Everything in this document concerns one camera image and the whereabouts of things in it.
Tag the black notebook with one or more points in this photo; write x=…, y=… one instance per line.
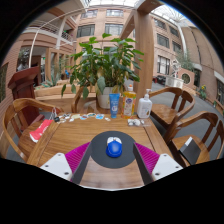
x=190, y=151

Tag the dark red wooden pedestal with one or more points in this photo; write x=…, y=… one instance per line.
x=25, y=86

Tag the wooden planter box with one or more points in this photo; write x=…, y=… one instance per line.
x=50, y=91

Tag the white sculpture on plinth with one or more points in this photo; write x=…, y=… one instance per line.
x=175, y=80

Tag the black car key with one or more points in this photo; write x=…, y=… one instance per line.
x=56, y=119

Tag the green plant in white pot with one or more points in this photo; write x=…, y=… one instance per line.
x=103, y=63

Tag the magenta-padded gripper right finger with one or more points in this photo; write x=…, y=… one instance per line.
x=165, y=165

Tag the dark grey round mouse pad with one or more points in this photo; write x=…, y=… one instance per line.
x=100, y=150

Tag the red paper shopping bag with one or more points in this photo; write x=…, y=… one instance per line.
x=40, y=130

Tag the green agave plant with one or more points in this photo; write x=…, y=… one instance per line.
x=51, y=82

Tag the clear plastic bag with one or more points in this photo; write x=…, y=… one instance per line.
x=136, y=122

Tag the blue and white computer mouse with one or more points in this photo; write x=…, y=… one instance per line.
x=114, y=149

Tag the blue squeeze tube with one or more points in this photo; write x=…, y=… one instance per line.
x=114, y=105

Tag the black car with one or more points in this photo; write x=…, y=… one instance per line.
x=160, y=80

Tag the yellow dish soap bottle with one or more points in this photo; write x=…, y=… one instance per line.
x=128, y=105

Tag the white pump dispenser bottle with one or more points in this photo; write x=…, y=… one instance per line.
x=144, y=108

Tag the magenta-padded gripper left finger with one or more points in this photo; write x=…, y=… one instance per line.
x=58, y=165

